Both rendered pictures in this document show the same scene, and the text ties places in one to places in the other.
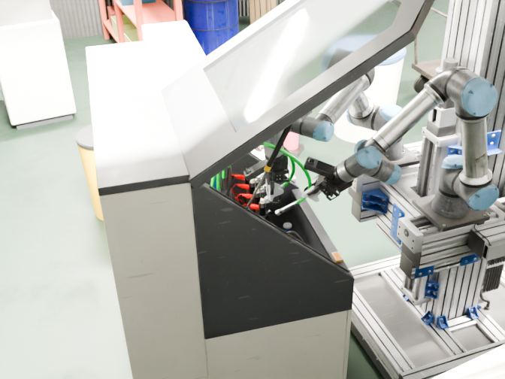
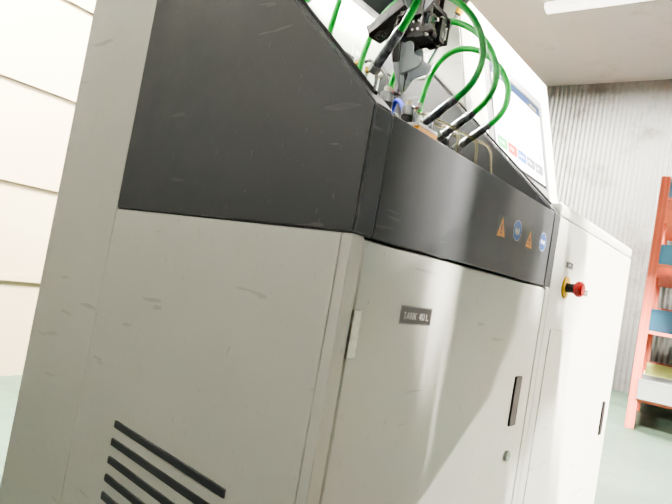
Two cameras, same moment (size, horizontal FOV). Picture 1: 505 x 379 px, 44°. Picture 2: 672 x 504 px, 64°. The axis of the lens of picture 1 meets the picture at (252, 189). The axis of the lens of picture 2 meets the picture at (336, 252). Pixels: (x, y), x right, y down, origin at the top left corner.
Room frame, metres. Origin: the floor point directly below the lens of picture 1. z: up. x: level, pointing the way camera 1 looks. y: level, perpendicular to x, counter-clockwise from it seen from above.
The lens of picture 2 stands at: (1.40, -0.88, 0.74)
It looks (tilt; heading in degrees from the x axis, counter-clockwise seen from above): 2 degrees up; 54
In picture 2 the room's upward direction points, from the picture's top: 10 degrees clockwise
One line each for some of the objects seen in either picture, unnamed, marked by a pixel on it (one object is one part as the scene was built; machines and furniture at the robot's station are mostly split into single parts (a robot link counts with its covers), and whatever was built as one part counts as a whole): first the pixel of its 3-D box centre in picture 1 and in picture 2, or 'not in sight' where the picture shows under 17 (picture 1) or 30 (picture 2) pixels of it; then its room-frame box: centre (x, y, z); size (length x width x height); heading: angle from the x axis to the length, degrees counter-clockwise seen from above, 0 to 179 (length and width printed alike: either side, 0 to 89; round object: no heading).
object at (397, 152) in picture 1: (388, 144); not in sight; (2.57, -0.65, 1.09); 0.15 x 0.15 x 0.10
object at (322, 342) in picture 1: (258, 335); (314, 444); (2.05, -0.01, 0.39); 0.70 x 0.58 x 0.79; 14
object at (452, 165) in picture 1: (457, 173); not in sight; (2.09, -0.81, 1.20); 0.13 x 0.12 x 0.14; 16
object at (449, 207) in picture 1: (452, 197); not in sight; (2.10, -0.81, 1.09); 0.15 x 0.15 x 0.10
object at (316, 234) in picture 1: (317, 241); (476, 220); (2.12, -0.27, 0.87); 0.62 x 0.04 x 0.16; 14
